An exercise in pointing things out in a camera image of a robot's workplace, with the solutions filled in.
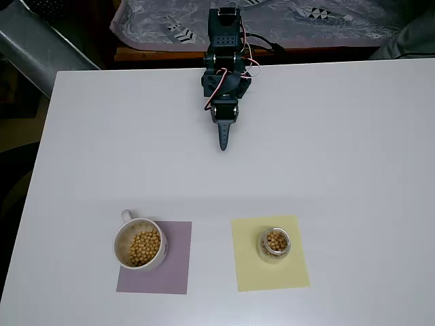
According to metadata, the brown wooden board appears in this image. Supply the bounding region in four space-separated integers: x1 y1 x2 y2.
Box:
114 46 375 62

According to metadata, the silver foil duct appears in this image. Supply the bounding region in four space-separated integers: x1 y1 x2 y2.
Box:
0 0 101 99

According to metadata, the leaf patterned bed cloth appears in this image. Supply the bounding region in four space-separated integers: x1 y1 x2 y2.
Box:
109 0 408 52

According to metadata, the white ceramic mug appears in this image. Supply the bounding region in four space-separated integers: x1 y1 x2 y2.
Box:
113 209 168 272

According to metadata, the grey fabric garment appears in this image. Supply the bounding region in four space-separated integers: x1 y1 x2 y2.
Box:
368 10 435 61

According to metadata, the purple paper sheet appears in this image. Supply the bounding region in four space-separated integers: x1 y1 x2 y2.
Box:
116 219 192 295

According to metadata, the red white servo wire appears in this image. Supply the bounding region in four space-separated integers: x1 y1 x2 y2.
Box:
203 67 229 112
239 20 255 69
246 57 261 79

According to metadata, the black cable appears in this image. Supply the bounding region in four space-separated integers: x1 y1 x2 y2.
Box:
249 43 277 54
245 33 287 54

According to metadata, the glass jar with label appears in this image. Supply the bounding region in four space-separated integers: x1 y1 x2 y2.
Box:
259 227 292 264

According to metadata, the yellow paper sheet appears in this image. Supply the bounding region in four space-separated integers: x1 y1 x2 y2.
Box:
231 214 311 293

